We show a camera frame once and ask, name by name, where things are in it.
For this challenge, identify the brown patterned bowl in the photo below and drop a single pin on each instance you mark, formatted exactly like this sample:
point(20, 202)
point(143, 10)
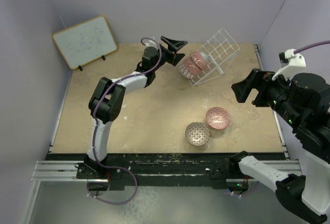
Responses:
point(197, 134)

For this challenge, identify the white wire dish rack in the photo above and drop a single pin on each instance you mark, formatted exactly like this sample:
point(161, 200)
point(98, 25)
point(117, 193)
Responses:
point(219, 52)

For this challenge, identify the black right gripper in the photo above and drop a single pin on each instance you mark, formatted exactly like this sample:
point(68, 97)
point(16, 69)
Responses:
point(263, 78)

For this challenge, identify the blue patterned bowl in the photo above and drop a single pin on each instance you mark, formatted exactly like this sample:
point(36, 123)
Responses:
point(185, 72)

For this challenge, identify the red patterned bowl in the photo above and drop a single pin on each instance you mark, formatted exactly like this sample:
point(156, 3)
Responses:
point(218, 118)

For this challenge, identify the black front mounting rail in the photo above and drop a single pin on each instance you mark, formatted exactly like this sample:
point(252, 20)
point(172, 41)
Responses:
point(144, 169)

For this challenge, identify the grey leaf bowl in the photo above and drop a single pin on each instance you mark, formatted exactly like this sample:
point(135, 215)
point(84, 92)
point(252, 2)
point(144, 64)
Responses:
point(199, 60)
point(191, 66)

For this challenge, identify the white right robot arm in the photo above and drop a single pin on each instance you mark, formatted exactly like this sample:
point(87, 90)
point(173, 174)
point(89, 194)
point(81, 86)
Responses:
point(303, 103)

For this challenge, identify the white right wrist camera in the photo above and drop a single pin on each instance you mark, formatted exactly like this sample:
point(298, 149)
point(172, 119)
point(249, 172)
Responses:
point(294, 64)

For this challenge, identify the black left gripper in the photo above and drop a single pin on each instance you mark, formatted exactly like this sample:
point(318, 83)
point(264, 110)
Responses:
point(173, 46)

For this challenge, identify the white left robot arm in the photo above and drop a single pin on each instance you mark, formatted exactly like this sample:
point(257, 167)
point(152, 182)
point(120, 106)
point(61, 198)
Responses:
point(106, 102)

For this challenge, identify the small framed whiteboard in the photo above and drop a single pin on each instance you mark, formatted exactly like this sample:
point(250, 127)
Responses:
point(85, 42)

